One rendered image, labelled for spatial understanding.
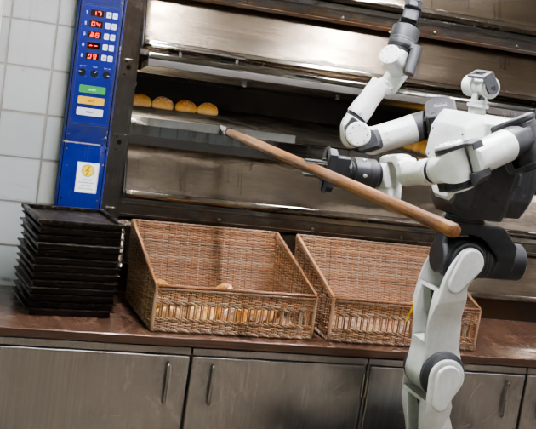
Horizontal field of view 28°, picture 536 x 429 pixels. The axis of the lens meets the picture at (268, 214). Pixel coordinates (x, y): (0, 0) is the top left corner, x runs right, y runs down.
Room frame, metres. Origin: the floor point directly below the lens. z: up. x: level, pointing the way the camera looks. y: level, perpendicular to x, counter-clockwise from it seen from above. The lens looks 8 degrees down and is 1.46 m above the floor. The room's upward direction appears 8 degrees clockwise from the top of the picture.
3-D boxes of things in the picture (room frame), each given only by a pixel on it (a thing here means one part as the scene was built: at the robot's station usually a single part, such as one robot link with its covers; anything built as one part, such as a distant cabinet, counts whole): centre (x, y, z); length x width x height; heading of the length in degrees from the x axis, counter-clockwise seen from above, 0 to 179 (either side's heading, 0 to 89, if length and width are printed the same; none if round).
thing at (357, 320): (3.74, -0.44, 0.72); 0.56 x 0.49 x 0.28; 107
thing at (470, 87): (3.15, -0.56, 1.47); 0.10 x 0.07 x 0.09; 23
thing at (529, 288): (3.99, -0.34, 0.76); 1.79 x 0.11 x 0.19; 108
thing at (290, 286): (3.55, 0.13, 0.72); 0.56 x 0.49 x 0.28; 110
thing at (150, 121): (3.98, 0.26, 1.20); 0.55 x 0.36 x 0.03; 109
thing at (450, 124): (3.17, -0.62, 1.27); 0.34 x 0.30 x 0.36; 23
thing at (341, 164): (2.95, -0.19, 1.19); 0.12 x 0.10 x 0.13; 109
